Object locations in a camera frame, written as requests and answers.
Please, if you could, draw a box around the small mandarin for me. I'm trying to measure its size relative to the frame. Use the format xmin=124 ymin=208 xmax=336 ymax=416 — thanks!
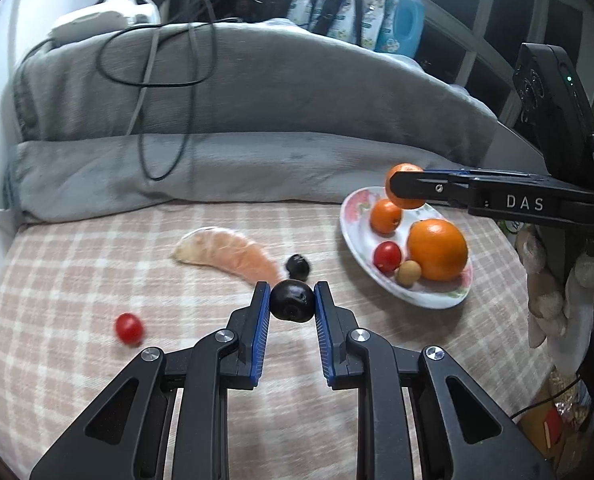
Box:
xmin=385 ymin=162 xmax=426 ymax=210
xmin=370 ymin=199 xmax=404 ymax=235

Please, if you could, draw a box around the dark purple grape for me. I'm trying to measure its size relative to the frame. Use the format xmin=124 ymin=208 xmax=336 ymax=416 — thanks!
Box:
xmin=270 ymin=280 xmax=316 ymax=323
xmin=285 ymin=254 xmax=311 ymax=281

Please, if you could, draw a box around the grey fleece blanket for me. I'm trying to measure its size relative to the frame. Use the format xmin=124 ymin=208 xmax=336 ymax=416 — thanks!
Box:
xmin=4 ymin=19 xmax=503 ymax=223

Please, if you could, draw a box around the small brown longan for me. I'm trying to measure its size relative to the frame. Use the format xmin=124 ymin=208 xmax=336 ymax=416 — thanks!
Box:
xmin=396 ymin=260 xmax=422 ymax=288

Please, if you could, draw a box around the peeled pomelo segment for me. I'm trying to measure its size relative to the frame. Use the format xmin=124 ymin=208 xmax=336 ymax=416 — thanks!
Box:
xmin=172 ymin=226 xmax=285 ymax=283

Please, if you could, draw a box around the white floral plate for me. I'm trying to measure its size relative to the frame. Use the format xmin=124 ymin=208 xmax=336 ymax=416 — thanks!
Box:
xmin=340 ymin=186 xmax=474 ymax=309

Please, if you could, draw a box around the white charger block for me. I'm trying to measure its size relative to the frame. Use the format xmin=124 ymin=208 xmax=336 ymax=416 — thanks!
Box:
xmin=99 ymin=0 xmax=161 ymax=27

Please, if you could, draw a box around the blue detergent bottle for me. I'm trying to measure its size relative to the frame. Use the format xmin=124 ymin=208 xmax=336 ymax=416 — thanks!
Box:
xmin=376 ymin=0 xmax=431 ymax=56

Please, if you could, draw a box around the window frame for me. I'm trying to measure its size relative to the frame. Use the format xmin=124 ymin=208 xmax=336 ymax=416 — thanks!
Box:
xmin=104 ymin=0 xmax=594 ymax=126

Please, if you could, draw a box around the large orange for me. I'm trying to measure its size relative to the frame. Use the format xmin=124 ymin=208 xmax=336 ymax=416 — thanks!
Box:
xmin=407 ymin=219 xmax=469 ymax=282

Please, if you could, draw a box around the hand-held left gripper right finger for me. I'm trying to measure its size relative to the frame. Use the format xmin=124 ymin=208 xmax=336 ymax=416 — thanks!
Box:
xmin=313 ymin=281 xmax=558 ymax=480

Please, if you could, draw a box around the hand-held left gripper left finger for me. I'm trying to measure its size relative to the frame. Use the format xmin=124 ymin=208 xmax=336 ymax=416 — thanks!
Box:
xmin=29 ymin=281 xmax=273 ymax=480

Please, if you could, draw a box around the beige checked cloth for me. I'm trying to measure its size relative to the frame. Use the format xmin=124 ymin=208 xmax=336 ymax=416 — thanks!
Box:
xmin=0 ymin=200 xmax=543 ymax=480

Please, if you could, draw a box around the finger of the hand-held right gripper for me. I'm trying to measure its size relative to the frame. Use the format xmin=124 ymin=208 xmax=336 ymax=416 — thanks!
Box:
xmin=388 ymin=169 xmax=478 ymax=209
xmin=423 ymin=167 xmax=548 ymax=178

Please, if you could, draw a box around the black cable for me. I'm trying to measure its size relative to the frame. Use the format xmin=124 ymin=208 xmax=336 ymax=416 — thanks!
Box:
xmin=99 ymin=0 xmax=229 ymax=182

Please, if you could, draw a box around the white power strip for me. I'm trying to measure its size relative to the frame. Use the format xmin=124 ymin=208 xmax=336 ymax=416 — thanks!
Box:
xmin=51 ymin=7 xmax=132 ymax=45

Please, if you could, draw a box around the red cherry tomato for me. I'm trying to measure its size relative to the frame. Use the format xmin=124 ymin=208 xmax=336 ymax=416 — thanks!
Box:
xmin=374 ymin=241 xmax=403 ymax=273
xmin=115 ymin=313 xmax=144 ymax=347

